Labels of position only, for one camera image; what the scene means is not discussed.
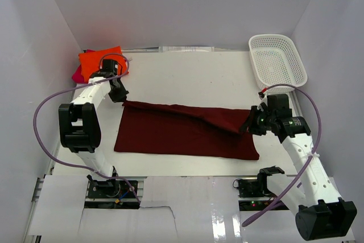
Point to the white perforated plastic basket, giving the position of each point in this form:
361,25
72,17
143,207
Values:
275,60

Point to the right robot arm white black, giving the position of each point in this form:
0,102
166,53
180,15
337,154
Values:
320,211

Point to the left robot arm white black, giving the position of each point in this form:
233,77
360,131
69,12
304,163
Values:
80,130

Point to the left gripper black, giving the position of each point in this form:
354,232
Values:
119,94

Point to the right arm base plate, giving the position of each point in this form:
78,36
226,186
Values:
253,194

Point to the folded pink t shirt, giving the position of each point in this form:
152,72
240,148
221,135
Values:
76,75

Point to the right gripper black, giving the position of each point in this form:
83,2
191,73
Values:
253,120

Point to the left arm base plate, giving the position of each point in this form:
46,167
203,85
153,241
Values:
112,194

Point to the folded orange t shirt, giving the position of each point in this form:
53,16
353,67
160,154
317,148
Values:
111,53

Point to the dark red t shirt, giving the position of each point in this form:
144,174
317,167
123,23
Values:
184,130

